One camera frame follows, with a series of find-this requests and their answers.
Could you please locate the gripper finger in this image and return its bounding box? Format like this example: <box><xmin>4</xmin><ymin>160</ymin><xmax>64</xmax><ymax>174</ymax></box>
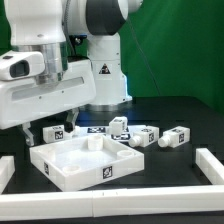
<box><xmin>65</xmin><ymin>108</ymin><xmax>79</xmax><ymax>132</ymax></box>
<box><xmin>20</xmin><ymin>122</ymin><xmax>34</xmax><ymax>147</ymax></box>

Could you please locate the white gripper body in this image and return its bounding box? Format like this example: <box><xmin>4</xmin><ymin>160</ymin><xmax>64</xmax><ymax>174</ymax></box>
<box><xmin>0</xmin><ymin>59</ymin><xmax>96</xmax><ymax>129</ymax></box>

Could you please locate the white front fence rail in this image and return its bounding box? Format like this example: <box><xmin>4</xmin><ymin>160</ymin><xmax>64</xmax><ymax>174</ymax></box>
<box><xmin>0</xmin><ymin>185</ymin><xmax>224</xmax><ymax>221</ymax></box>

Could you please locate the white left fence rail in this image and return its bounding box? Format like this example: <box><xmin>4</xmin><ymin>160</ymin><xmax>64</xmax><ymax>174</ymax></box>
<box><xmin>0</xmin><ymin>156</ymin><xmax>15</xmax><ymax>195</ymax></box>

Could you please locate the white square tabletop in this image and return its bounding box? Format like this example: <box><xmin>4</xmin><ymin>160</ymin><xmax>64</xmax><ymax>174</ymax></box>
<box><xmin>30</xmin><ymin>135</ymin><xmax>144</xmax><ymax>192</ymax></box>

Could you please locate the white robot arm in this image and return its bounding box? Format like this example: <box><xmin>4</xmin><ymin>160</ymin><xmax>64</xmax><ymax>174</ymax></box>
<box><xmin>0</xmin><ymin>0</ymin><xmax>143</xmax><ymax>146</ymax></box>

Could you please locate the white right fence rail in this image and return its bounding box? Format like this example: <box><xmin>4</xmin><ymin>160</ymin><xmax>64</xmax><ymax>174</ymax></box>
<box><xmin>195</xmin><ymin>148</ymin><xmax>224</xmax><ymax>185</ymax></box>

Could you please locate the white paper marker sheet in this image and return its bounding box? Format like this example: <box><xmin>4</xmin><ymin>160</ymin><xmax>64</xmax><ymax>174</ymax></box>
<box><xmin>71</xmin><ymin>124</ymin><xmax>148</xmax><ymax>144</ymax></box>

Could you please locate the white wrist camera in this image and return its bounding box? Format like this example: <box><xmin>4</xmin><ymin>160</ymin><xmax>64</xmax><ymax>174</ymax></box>
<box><xmin>0</xmin><ymin>51</ymin><xmax>45</xmax><ymax>81</ymax></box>

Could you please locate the white fence rail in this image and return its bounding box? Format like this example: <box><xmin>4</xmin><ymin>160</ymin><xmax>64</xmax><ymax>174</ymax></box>
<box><xmin>0</xmin><ymin>156</ymin><xmax>15</xmax><ymax>195</ymax></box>
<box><xmin>0</xmin><ymin>185</ymin><xmax>224</xmax><ymax>221</ymax></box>
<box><xmin>195</xmin><ymin>148</ymin><xmax>224</xmax><ymax>185</ymax></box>

